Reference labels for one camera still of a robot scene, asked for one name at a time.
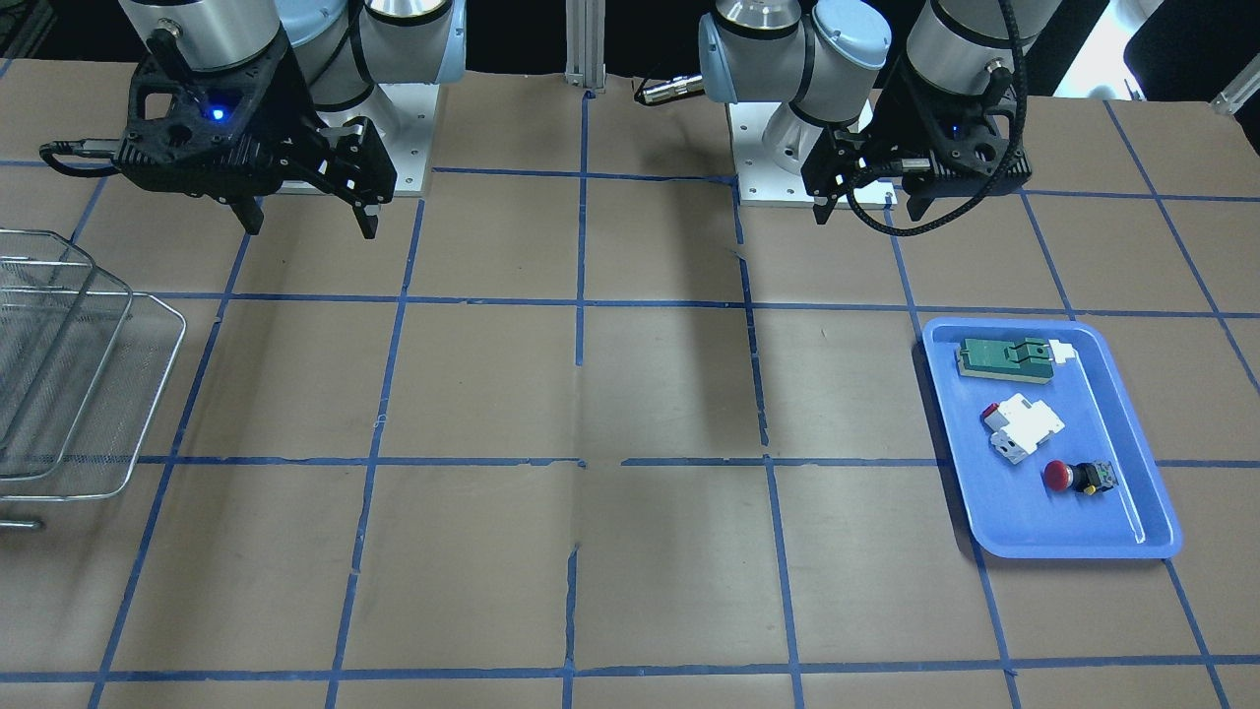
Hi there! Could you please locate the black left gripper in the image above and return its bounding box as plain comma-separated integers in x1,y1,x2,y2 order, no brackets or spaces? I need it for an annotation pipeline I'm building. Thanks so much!
801,59,1034,225

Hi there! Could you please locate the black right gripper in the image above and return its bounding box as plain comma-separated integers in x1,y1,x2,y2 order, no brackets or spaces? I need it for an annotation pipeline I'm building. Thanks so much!
111,28,397,239

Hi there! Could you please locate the red emergency stop button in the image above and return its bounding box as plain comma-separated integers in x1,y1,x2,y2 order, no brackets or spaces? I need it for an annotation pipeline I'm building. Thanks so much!
1042,461,1119,495

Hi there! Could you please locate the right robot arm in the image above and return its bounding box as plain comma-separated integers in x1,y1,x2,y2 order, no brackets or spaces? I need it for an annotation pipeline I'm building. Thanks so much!
110,1,467,239

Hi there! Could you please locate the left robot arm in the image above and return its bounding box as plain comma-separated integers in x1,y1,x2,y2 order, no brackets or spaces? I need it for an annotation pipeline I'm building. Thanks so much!
634,1,1058,237

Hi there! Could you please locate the white circuit breaker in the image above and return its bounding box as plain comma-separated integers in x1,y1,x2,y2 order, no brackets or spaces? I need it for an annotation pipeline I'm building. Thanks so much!
980,392,1065,463

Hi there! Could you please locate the blue plastic tray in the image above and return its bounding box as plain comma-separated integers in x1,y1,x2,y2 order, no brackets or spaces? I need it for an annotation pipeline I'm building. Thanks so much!
921,317,1183,559

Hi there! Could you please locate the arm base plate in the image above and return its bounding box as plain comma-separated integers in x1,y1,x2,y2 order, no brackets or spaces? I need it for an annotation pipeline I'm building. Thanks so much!
726,94,898,209
321,84,441,196

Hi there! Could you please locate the green switch module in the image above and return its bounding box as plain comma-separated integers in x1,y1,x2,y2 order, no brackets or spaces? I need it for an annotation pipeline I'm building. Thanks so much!
958,337,1077,383

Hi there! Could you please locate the black braided cable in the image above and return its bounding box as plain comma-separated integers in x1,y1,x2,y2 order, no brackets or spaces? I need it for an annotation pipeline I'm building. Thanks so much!
847,0,1029,237

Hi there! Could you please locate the wire mesh shelf rack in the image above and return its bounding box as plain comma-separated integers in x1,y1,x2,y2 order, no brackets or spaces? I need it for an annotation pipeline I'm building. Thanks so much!
1,228,186,533

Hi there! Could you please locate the aluminium frame post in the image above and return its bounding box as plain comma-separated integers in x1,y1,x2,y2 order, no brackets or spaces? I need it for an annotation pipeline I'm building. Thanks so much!
564,0,607,94

